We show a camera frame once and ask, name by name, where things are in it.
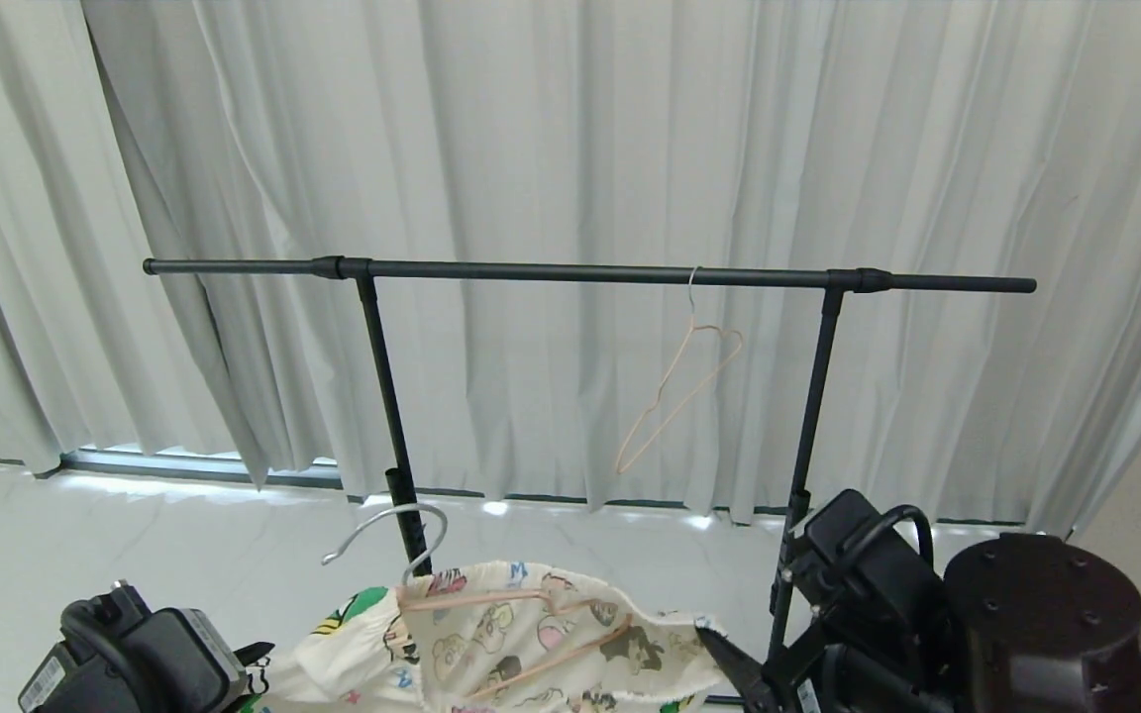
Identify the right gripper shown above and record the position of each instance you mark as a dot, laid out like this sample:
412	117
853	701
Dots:
868	683

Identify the cream printed garment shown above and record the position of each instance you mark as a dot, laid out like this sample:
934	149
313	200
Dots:
491	654

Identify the pink clothes hanger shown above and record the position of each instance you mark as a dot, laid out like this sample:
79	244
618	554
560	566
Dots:
471	599
693	325

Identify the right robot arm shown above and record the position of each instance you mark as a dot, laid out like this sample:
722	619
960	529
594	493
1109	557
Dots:
1036	624

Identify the black clothes rack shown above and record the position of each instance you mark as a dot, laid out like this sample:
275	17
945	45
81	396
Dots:
531	270

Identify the white curtain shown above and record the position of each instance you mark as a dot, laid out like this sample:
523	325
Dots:
26	248
551	149

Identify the window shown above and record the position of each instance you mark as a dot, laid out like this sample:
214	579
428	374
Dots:
164	465

